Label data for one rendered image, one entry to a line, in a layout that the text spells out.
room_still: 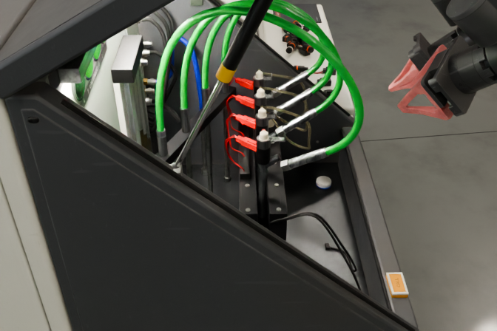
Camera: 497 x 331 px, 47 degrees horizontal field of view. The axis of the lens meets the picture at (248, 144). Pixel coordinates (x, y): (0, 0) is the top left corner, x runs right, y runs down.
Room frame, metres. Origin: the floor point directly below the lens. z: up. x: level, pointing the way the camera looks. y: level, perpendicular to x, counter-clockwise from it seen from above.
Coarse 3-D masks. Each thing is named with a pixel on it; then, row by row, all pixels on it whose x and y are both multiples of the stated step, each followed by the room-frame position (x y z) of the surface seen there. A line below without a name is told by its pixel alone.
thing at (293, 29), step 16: (192, 16) 0.87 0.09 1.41; (208, 16) 0.86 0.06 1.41; (272, 16) 0.83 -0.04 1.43; (176, 32) 0.88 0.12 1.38; (304, 32) 0.81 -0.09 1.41; (320, 48) 0.79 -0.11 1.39; (160, 64) 0.90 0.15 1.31; (336, 64) 0.78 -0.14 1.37; (160, 80) 0.90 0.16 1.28; (352, 80) 0.78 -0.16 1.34; (160, 96) 0.90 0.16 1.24; (352, 96) 0.77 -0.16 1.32; (160, 112) 0.90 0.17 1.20; (160, 128) 0.90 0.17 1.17; (352, 128) 0.78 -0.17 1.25; (336, 144) 0.78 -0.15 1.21
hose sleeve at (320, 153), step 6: (318, 150) 0.79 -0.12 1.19; (324, 150) 0.79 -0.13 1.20; (300, 156) 0.81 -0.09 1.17; (306, 156) 0.80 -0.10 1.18; (312, 156) 0.79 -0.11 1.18; (318, 156) 0.79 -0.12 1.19; (324, 156) 0.78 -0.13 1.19; (288, 162) 0.81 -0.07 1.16; (294, 162) 0.80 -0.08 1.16; (300, 162) 0.80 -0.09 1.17; (306, 162) 0.80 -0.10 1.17
